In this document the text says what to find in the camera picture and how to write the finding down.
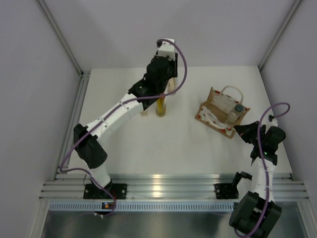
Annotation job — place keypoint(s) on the right aluminium frame post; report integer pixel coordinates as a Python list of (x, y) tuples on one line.
[(296, 4)]

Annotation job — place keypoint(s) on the burlap watermelon canvas bag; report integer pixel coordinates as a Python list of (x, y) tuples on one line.
[(214, 111)]

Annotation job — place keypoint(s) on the white cap amber bottle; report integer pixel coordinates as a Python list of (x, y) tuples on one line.
[(172, 86), (145, 112)]

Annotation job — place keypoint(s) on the left aluminium side rail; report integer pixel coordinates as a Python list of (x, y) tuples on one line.
[(73, 119)]

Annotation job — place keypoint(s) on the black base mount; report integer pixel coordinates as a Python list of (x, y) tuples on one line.
[(225, 191), (117, 190)]

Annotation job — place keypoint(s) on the left aluminium frame post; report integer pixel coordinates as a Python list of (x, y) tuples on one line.
[(59, 34)]

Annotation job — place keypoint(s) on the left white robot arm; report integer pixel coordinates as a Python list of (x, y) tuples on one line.
[(88, 139)]

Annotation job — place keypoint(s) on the aluminium front rail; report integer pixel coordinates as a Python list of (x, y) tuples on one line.
[(167, 187)]

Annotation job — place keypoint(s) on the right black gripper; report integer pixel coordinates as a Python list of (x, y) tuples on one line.
[(244, 130)]

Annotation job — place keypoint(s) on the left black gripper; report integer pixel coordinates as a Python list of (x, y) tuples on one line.
[(174, 64)]

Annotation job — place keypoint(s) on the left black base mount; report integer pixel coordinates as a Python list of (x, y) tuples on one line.
[(117, 190)]

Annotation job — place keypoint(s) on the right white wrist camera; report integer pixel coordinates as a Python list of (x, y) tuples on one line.
[(272, 119)]

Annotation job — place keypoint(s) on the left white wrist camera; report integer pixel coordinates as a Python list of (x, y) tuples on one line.
[(165, 49)]

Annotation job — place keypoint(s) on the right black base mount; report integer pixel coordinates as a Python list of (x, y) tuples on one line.
[(225, 191)]

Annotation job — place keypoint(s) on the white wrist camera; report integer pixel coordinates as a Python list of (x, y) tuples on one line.
[(272, 119), (165, 49)]

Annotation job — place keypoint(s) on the aluminium frame post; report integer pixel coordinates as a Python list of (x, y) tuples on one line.
[(296, 4), (59, 34)]

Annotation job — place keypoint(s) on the red cap yellow bottle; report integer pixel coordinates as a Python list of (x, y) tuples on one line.
[(160, 107)]

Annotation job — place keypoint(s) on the grey cap clear bottle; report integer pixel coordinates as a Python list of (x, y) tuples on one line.
[(234, 114)]

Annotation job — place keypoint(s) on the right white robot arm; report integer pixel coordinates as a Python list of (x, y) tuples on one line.
[(256, 213)]

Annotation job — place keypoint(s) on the grey slotted cable duct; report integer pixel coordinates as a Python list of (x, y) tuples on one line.
[(123, 206)]

